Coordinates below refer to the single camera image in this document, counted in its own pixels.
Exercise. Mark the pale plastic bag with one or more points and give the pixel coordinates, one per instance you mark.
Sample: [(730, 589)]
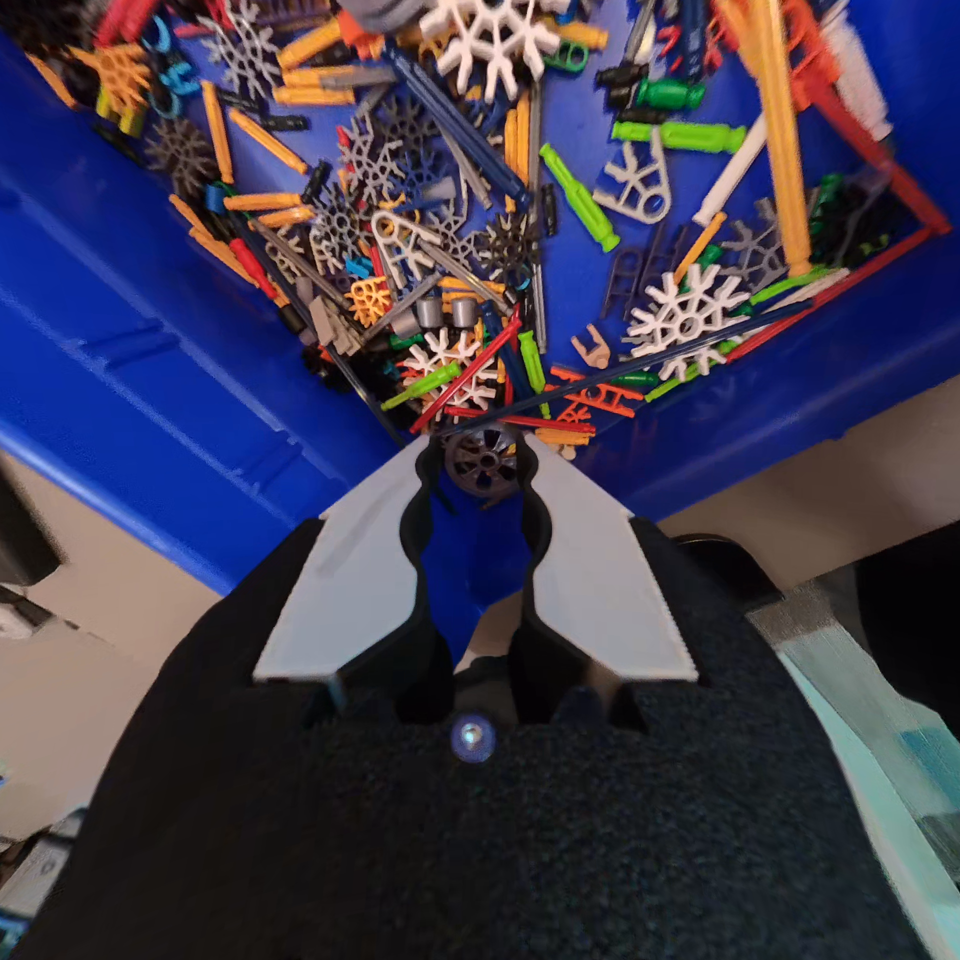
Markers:
[(870, 720)]

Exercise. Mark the dark grey toy wheel hub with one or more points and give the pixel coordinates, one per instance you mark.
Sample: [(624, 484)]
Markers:
[(483, 459)]

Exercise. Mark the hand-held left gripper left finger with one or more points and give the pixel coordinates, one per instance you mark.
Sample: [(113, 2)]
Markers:
[(338, 593)]

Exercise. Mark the blue plastic bin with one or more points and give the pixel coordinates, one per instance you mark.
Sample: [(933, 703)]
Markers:
[(135, 360)]

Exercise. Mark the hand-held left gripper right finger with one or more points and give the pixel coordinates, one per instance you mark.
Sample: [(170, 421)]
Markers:
[(608, 593)]

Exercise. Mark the pile of colourful toy parts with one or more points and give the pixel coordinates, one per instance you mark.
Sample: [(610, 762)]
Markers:
[(450, 180)]

